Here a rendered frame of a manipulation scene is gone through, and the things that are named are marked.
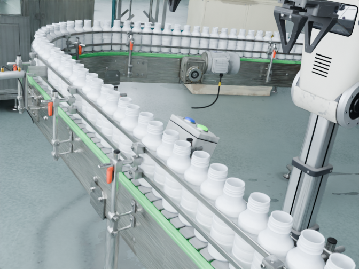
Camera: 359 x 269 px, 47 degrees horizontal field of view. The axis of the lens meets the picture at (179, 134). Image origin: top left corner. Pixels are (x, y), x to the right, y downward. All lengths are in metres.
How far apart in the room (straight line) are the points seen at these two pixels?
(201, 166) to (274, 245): 0.24
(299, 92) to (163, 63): 1.26
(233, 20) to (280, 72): 2.34
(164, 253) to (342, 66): 0.73
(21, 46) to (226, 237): 3.42
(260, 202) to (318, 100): 0.64
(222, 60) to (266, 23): 2.86
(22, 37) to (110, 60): 1.72
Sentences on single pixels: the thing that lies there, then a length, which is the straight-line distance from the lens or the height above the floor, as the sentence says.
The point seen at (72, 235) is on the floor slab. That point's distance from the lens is 2.52.
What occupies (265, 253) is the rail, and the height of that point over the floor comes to 1.11.
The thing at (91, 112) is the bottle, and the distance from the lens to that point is 1.29.
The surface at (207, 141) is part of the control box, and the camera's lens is 1.11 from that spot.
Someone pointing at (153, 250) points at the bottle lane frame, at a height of 0.90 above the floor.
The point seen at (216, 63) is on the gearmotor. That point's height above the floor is 1.00.
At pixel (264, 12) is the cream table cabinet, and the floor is 1.04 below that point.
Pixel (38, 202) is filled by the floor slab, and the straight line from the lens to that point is 2.81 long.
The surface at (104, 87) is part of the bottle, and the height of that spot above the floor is 1.16.
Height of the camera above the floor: 1.54
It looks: 23 degrees down
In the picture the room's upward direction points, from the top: 7 degrees clockwise
